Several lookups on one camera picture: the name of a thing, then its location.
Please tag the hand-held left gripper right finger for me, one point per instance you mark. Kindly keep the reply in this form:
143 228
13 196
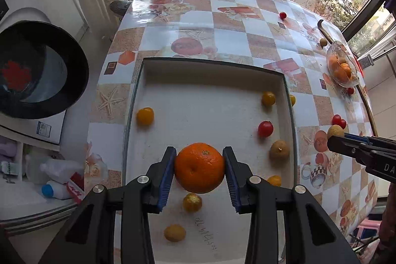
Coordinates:
232 180

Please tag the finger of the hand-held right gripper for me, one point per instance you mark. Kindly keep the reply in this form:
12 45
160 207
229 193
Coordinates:
346 146
360 138

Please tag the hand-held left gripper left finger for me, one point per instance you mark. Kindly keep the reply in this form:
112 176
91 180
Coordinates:
165 180

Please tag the yellow cherry tomato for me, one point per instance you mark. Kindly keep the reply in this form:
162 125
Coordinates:
292 100
192 202
145 116
268 98
274 181

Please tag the large orange mandarin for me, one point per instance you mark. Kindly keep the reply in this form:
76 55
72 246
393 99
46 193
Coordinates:
200 167

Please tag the white rectangular tray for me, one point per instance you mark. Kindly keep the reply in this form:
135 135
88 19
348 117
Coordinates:
201 115

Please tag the person's right forearm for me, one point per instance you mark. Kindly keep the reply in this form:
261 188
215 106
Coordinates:
389 220

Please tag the small orange mandarin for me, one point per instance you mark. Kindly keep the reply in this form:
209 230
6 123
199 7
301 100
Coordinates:
340 74
346 68
333 63

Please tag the metal mesh panel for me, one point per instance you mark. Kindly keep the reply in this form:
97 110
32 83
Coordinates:
368 60

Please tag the red white packet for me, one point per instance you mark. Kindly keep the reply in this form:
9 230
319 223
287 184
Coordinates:
75 186

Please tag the clear glass bowl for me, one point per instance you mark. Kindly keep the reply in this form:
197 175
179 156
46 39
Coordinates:
337 50

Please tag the clear plastic bottle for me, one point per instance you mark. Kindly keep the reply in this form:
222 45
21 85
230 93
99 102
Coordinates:
58 168

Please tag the white bottle blue cap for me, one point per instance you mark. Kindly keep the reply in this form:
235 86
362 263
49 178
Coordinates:
57 190

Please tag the long wooden shoehorn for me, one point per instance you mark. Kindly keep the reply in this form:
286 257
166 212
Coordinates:
321 30

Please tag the purple packages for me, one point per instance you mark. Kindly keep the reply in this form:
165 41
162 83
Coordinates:
7 149

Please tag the white washing machine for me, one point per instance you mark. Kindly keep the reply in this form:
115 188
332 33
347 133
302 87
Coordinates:
40 35

